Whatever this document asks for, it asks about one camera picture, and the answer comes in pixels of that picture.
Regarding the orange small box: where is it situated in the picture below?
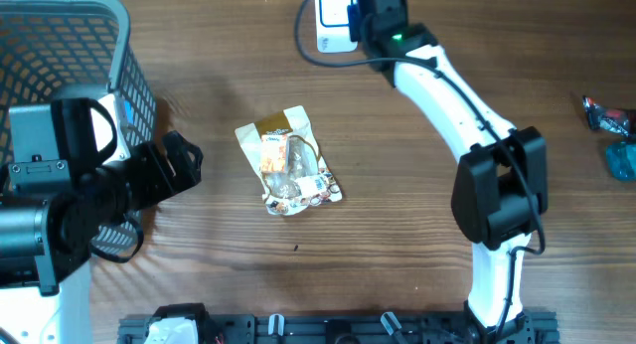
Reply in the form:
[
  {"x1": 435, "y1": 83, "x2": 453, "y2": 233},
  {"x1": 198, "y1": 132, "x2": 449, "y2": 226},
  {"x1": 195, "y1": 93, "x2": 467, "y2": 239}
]
[{"x1": 259, "y1": 134, "x2": 289, "y2": 174}]

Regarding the beige snack pouch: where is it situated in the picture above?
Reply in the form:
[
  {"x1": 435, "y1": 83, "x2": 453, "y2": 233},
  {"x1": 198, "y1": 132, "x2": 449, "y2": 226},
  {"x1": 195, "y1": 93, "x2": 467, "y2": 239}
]
[{"x1": 235, "y1": 105, "x2": 343, "y2": 216}]

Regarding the red small packet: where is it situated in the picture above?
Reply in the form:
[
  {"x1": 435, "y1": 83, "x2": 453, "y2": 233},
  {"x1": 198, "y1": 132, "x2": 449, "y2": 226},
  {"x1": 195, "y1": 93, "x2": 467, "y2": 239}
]
[{"x1": 582, "y1": 96, "x2": 635, "y2": 137}]

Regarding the blue mouthwash bottle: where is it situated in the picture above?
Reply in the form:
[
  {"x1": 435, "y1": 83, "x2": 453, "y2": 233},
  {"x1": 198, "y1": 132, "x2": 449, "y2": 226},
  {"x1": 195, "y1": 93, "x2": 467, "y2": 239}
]
[{"x1": 605, "y1": 141, "x2": 635, "y2": 181}]

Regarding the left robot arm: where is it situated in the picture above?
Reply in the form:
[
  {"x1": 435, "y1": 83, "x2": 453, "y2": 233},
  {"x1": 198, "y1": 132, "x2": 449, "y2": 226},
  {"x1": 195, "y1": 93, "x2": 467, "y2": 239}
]
[{"x1": 1, "y1": 98, "x2": 203, "y2": 343}]

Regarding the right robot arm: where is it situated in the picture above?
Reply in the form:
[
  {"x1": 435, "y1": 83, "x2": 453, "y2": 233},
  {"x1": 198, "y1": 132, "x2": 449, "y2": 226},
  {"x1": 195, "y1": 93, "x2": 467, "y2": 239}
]
[{"x1": 348, "y1": 0, "x2": 548, "y2": 342}]

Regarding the white barcode scanner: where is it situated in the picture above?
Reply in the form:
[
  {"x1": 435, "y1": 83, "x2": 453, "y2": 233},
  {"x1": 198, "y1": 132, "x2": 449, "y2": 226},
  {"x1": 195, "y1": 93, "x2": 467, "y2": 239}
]
[{"x1": 314, "y1": 0, "x2": 358, "y2": 54}]

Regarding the grey plastic shopping basket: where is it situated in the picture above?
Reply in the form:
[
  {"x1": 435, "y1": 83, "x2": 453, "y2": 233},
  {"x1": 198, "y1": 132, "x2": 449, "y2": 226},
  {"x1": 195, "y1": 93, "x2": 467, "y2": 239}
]
[{"x1": 0, "y1": 0, "x2": 158, "y2": 258}]

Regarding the left black cable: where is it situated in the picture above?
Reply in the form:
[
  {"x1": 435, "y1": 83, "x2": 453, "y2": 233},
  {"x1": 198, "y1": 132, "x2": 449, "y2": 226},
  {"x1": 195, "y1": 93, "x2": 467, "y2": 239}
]
[{"x1": 88, "y1": 214, "x2": 146, "y2": 264}]

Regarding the black cable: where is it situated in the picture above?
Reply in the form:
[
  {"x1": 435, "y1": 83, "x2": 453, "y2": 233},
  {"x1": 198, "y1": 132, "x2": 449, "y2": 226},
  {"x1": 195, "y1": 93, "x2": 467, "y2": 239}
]
[
  {"x1": 293, "y1": 0, "x2": 547, "y2": 343},
  {"x1": 88, "y1": 214, "x2": 146, "y2": 264}
]

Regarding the right black cable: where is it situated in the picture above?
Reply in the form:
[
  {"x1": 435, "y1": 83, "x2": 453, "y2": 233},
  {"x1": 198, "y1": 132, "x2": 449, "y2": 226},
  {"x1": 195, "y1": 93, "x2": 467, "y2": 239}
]
[{"x1": 293, "y1": 0, "x2": 547, "y2": 343}]

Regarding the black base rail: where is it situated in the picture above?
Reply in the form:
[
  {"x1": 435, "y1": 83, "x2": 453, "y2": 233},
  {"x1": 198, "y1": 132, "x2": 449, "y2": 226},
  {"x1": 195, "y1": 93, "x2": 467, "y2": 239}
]
[{"x1": 117, "y1": 303, "x2": 560, "y2": 344}]

